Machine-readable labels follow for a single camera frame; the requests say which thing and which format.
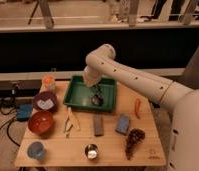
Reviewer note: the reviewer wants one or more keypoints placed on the purple bowl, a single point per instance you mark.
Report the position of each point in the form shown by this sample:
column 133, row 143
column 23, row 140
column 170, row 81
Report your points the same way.
column 45, row 100

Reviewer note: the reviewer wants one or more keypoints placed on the black ladle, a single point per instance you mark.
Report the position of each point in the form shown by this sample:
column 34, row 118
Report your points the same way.
column 96, row 99

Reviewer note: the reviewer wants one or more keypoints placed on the dark grape bunch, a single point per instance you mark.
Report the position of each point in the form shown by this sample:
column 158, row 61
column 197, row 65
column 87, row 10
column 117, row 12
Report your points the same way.
column 135, row 136

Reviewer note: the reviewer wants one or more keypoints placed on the orange bowl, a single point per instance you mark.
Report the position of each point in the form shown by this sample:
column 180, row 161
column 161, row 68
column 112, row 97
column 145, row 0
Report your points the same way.
column 41, row 122

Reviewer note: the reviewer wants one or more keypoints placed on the small metal cup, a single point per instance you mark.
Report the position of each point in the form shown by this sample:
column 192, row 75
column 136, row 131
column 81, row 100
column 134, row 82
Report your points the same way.
column 91, row 151

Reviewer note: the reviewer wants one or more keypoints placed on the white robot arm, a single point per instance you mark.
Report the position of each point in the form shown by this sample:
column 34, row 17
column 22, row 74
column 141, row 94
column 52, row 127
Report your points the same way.
column 180, row 100

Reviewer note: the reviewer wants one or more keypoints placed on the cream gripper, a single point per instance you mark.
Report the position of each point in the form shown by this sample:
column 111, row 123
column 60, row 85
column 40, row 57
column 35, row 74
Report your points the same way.
column 89, row 82

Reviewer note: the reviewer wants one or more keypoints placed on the cream tongs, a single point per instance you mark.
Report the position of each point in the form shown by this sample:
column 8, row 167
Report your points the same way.
column 70, row 122

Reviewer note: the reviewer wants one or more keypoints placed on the green plastic tray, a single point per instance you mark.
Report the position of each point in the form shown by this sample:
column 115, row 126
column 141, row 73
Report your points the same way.
column 78, row 95

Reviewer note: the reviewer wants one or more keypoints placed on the blue sponge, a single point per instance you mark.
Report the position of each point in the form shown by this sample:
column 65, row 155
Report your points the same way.
column 123, row 124

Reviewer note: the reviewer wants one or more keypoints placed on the blue plastic cup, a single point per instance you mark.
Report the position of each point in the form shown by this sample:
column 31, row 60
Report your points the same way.
column 36, row 150

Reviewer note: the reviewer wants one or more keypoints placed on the wooden table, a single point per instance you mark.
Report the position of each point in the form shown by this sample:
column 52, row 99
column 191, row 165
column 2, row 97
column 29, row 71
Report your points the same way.
column 70, row 152

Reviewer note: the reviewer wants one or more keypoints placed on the blue box on floor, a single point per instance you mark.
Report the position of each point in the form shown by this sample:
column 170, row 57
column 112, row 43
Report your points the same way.
column 24, row 111

